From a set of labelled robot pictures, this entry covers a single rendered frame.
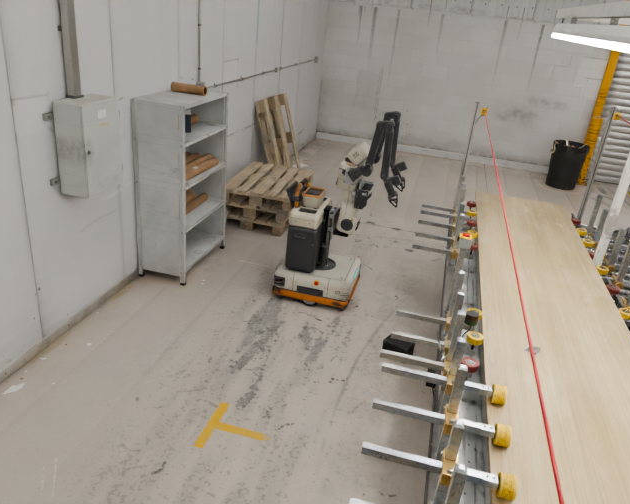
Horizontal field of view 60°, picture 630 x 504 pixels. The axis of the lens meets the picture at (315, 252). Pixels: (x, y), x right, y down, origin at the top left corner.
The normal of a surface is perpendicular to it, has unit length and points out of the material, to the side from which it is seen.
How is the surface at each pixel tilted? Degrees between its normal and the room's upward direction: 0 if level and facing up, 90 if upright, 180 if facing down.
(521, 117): 90
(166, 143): 90
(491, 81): 90
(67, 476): 0
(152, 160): 90
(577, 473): 0
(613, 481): 0
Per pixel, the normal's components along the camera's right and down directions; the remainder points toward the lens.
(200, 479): 0.10, -0.91
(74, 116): -0.25, 0.38
